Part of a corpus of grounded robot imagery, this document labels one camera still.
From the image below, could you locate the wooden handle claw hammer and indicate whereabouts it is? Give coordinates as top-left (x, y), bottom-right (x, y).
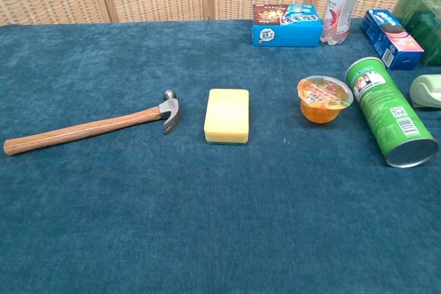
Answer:
top-left (3, 89), bottom-right (181, 156)

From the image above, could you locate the yellow sponge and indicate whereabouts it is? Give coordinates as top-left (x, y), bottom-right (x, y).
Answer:
top-left (203, 88), bottom-right (250, 146)

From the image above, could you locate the dark blue tablecloth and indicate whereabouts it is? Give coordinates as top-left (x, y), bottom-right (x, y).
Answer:
top-left (0, 18), bottom-right (441, 294)

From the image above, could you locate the orange jelly cup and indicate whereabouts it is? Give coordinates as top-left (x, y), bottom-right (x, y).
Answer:
top-left (297, 75), bottom-right (354, 124)

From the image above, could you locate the blue snack box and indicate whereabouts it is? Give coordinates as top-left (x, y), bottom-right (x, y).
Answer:
top-left (252, 3), bottom-right (324, 48)

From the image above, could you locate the green chips can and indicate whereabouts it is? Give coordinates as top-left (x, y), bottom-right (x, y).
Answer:
top-left (345, 56), bottom-right (439, 169)

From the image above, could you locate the white pink drink bottle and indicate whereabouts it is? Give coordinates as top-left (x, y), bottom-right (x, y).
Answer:
top-left (320, 0), bottom-right (367, 47)

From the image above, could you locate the blue Oreo cookie box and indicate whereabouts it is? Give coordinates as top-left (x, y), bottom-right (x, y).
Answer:
top-left (360, 8), bottom-right (425, 71)

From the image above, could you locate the pale green lint roller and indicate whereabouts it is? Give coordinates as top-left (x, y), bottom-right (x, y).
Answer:
top-left (409, 74), bottom-right (441, 109)

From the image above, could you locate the clear green box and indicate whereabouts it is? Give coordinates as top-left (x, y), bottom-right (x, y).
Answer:
top-left (392, 0), bottom-right (441, 67)

